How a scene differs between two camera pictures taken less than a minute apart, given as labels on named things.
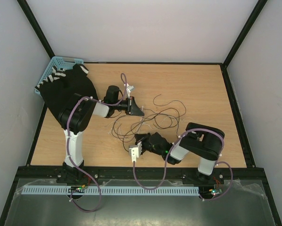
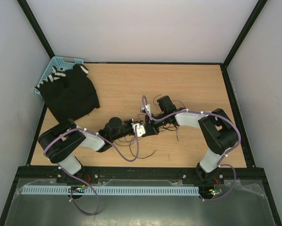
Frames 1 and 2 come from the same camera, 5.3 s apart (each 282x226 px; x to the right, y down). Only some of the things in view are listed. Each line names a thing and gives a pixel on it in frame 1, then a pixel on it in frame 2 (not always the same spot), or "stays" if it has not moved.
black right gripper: [142, 137] to [151, 128]
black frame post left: [25, 6] stays
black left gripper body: [128, 107] to [130, 128]
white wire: [146, 124] to [186, 137]
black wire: [168, 116] to [136, 156]
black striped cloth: [57, 90] stays
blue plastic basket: [61, 62] stays
